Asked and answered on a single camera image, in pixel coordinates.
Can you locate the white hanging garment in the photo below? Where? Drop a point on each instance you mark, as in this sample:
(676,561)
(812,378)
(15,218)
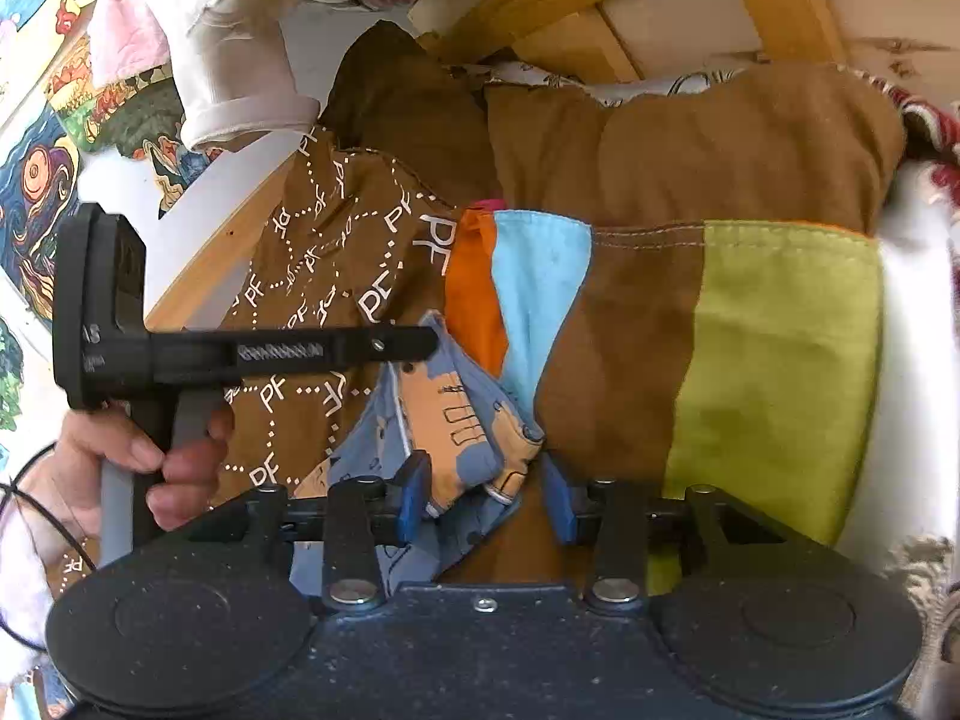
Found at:
(231,69)

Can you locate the colourful cartoon wall poster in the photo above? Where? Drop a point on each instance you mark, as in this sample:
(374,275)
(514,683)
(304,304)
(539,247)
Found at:
(87,99)

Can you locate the wooden bed frame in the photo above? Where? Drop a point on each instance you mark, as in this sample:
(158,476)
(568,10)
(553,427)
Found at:
(197,258)

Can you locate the blue printed kids pants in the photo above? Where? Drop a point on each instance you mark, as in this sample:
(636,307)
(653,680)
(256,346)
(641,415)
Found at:
(480,447)

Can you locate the person's left hand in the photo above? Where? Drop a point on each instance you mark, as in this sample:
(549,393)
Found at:
(67,480)

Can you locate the brown PF patchwork duvet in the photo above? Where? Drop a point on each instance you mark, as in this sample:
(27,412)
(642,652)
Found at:
(741,352)

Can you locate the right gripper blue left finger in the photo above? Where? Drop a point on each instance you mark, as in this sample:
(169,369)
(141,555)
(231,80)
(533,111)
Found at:
(413,480)

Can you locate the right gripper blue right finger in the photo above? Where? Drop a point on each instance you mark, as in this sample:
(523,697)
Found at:
(558,501)

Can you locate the brown pillow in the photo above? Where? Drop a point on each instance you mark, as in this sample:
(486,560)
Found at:
(800,143)

